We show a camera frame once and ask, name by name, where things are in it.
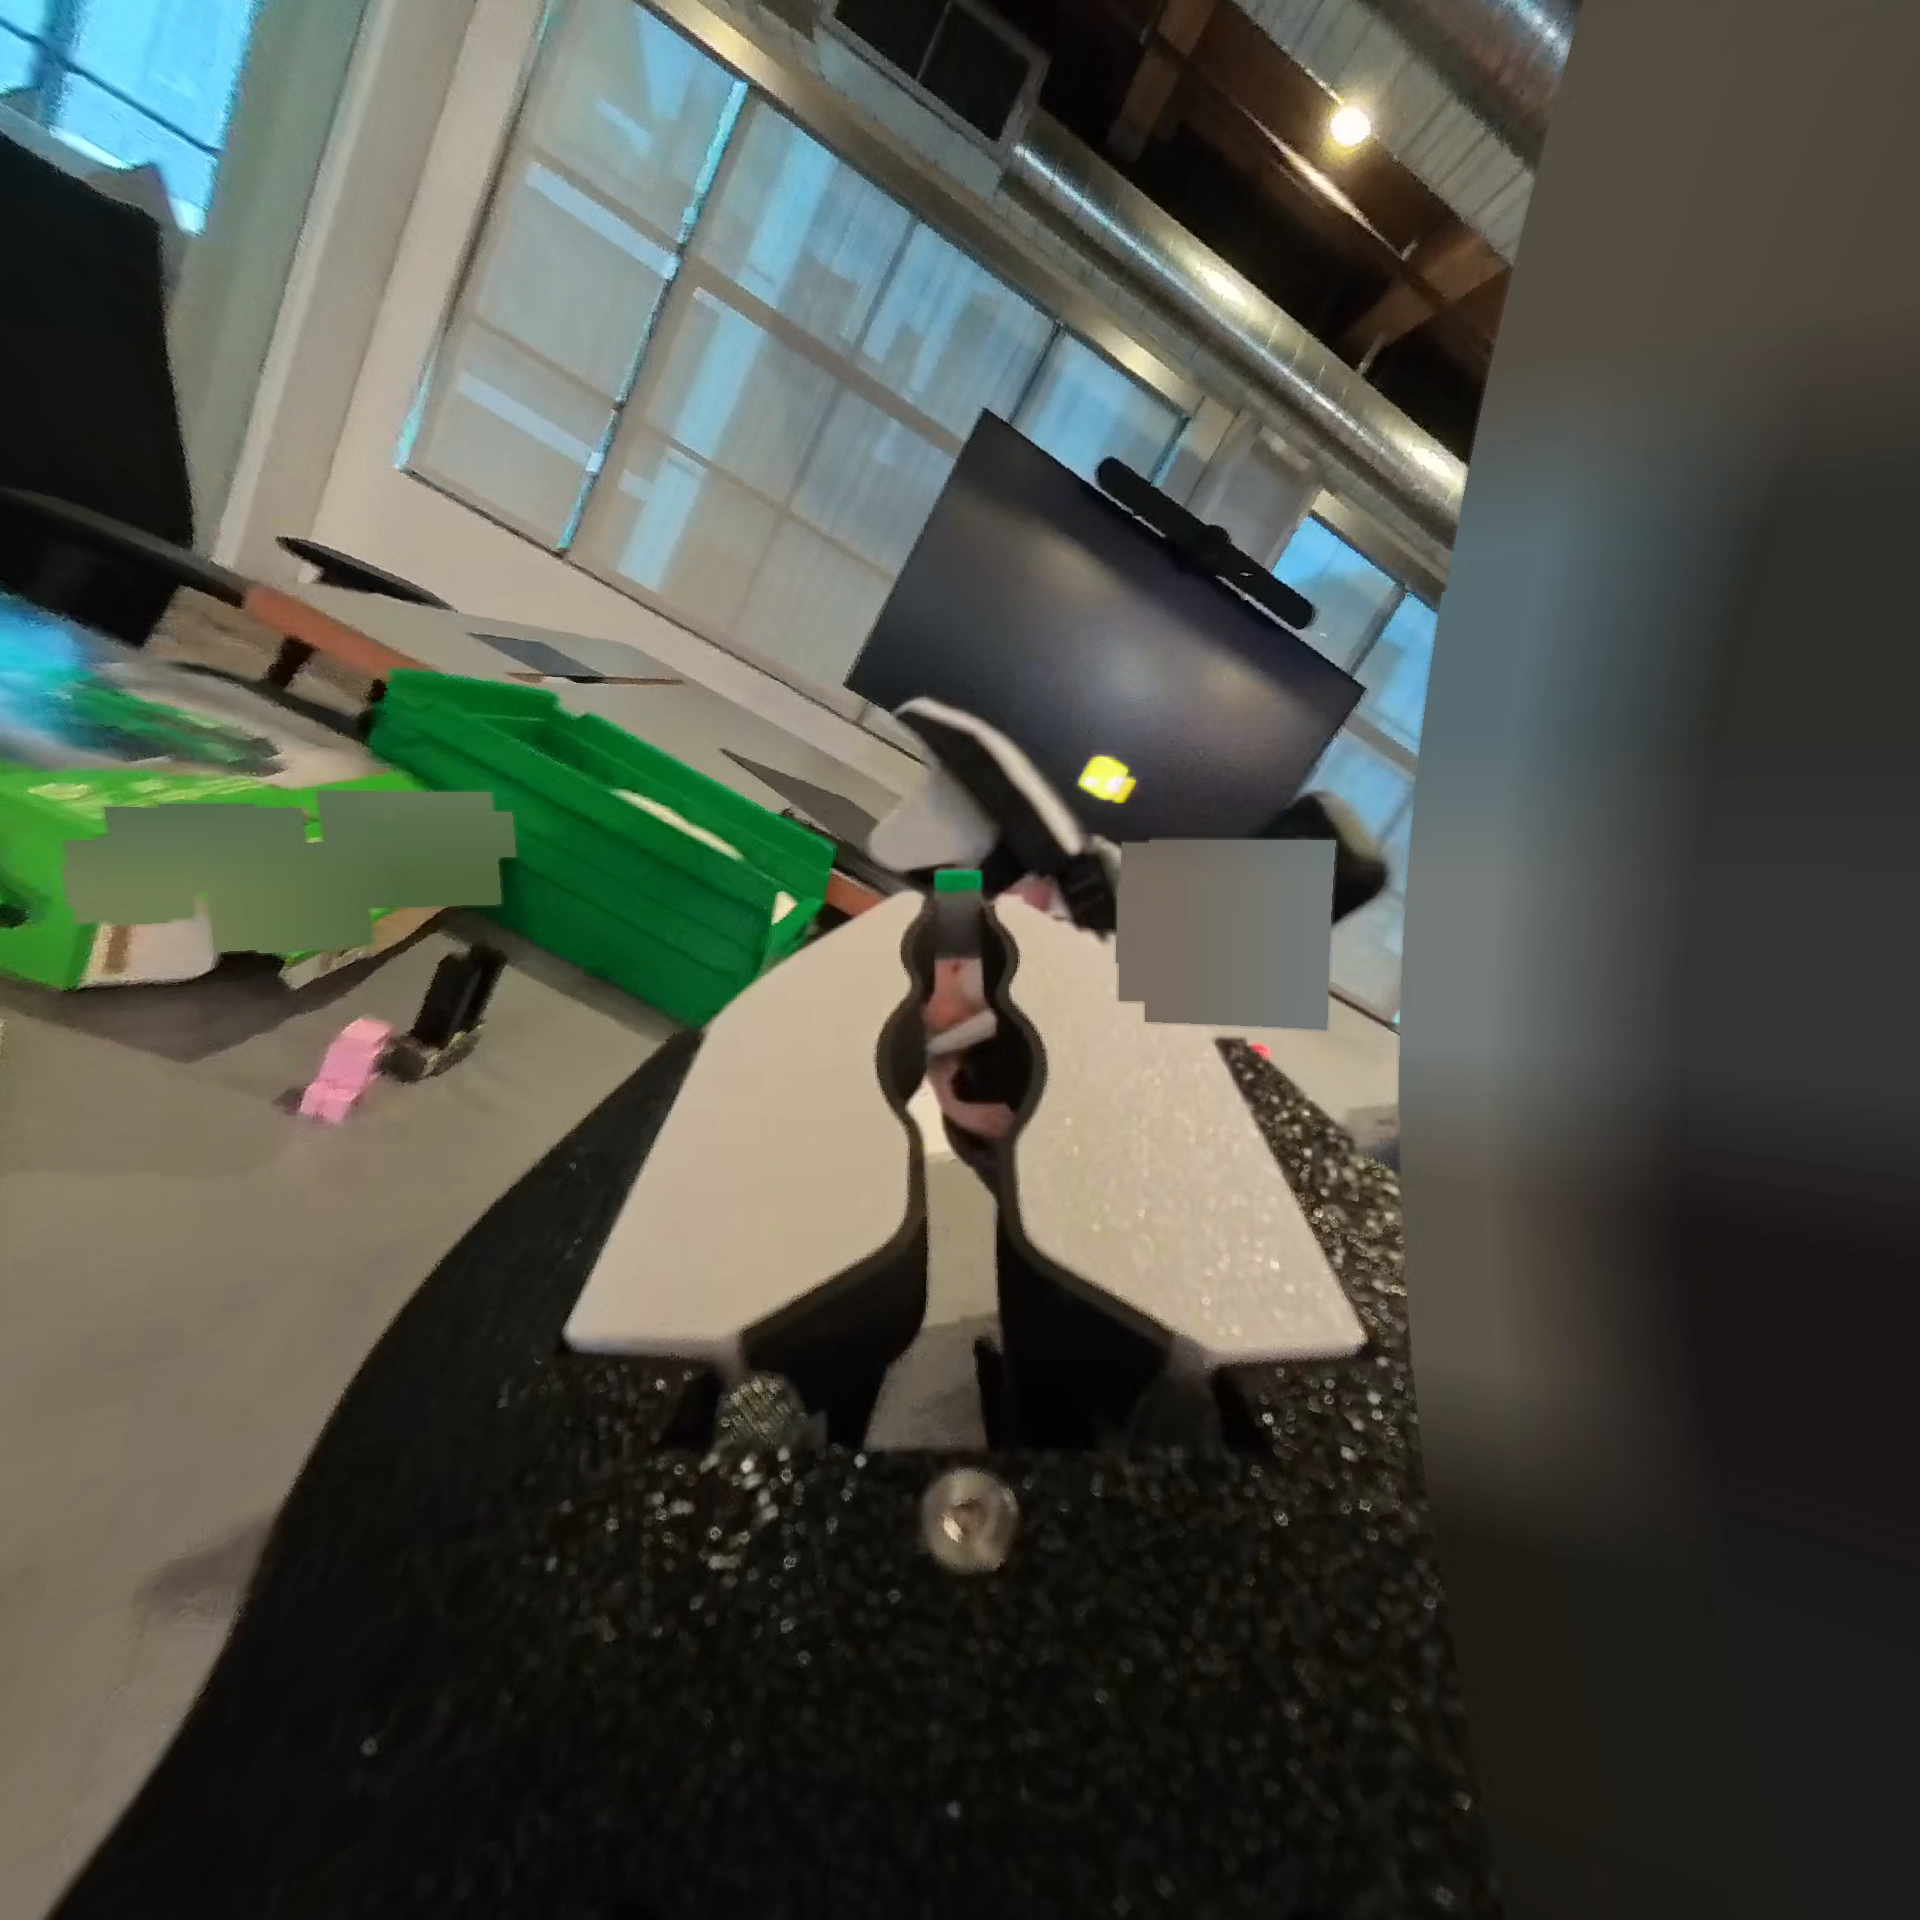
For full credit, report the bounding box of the black monitor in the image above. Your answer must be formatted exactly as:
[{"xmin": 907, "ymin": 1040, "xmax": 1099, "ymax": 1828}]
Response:
[{"xmin": 843, "ymin": 408, "xmax": 1366, "ymax": 903}]

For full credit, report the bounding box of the black office chair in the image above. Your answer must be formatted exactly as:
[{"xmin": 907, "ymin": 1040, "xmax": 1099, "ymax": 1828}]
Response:
[{"xmin": 0, "ymin": 135, "xmax": 248, "ymax": 647}]

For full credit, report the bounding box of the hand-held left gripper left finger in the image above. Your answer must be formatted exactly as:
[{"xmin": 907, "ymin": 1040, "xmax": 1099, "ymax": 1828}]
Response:
[{"xmin": 564, "ymin": 889, "xmax": 936, "ymax": 1375}]

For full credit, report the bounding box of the small black toy piece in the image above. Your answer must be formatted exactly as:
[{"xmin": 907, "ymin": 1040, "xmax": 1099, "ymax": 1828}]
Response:
[{"xmin": 381, "ymin": 945, "xmax": 512, "ymax": 1079}]

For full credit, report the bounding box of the pink toy brick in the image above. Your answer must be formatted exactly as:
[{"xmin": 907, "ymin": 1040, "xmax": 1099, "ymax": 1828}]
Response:
[{"xmin": 297, "ymin": 1018, "xmax": 396, "ymax": 1125}]

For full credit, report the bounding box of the silver ventilation duct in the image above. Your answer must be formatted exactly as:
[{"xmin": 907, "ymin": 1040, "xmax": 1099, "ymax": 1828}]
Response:
[{"xmin": 1006, "ymin": 119, "xmax": 1471, "ymax": 520}]

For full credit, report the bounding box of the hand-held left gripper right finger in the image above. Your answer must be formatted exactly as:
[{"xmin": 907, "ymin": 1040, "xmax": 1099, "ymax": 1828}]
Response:
[{"xmin": 979, "ymin": 897, "xmax": 1371, "ymax": 1375}]

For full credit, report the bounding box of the green plastic tray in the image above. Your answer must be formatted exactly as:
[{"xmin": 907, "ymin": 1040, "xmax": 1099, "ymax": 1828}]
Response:
[{"xmin": 368, "ymin": 671, "xmax": 836, "ymax": 1031}]

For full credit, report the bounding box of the black webcam bar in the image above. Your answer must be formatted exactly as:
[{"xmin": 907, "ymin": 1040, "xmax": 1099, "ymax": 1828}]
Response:
[{"xmin": 1094, "ymin": 458, "xmax": 1319, "ymax": 634}]

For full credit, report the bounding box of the green toy box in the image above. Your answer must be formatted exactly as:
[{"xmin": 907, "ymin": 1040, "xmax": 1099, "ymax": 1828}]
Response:
[{"xmin": 0, "ymin": 593, "xmax": 519, "ymax": 993}]

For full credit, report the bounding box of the grey desk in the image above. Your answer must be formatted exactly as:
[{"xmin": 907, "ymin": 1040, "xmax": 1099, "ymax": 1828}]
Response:
[{"xmin": 0, "ymin": 577, "xmax": 1404, "ymax": 1920}]

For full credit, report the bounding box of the large gridded window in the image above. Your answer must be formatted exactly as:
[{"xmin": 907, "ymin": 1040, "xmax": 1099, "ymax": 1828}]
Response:
[{"xmin": 401, "ymin": 0, "xmax": 1201, "ymax": 707}]

